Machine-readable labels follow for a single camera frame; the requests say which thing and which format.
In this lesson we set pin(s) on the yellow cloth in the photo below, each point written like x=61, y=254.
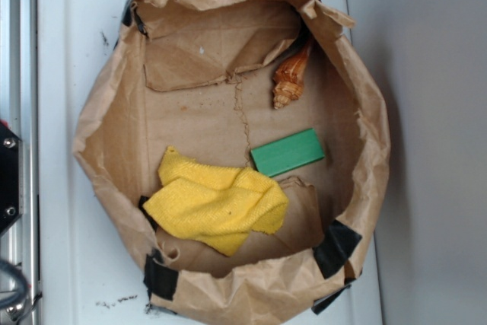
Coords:
x=218, y=206

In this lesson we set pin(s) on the brown paper bag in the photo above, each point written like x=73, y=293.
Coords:
x=202, y=82

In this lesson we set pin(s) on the green rectangular block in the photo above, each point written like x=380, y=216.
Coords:
x=288, y=153

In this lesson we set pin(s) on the orange spiral seashell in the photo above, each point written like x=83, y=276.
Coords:
x=289, y=77

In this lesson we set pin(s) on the black tape strip lower right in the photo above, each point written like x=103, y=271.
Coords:
x=338, y=245

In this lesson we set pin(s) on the black tape strip lower left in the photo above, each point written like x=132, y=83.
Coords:
x=159, y=279

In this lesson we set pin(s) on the white plastic tray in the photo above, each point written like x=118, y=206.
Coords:
x=87, y=275

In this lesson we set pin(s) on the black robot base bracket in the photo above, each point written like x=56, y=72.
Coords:
x=11, y=178

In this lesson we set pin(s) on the aluminium frame rail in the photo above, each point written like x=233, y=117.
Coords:
x=20, y=284

